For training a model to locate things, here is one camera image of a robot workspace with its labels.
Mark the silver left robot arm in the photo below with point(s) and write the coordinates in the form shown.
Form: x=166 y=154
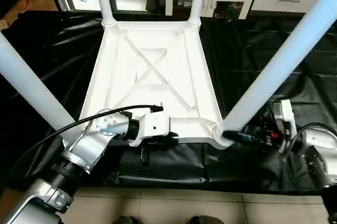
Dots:
x=79 y=155

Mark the white plastic table top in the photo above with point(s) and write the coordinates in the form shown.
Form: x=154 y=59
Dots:
x=152 y=71

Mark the black work mat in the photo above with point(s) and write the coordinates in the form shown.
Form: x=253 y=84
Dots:
x=253 y=56

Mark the black left robot foot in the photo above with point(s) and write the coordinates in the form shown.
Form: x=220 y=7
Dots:
x=125 y=220

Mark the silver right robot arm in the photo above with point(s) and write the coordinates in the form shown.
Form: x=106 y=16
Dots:
x=324 y=161

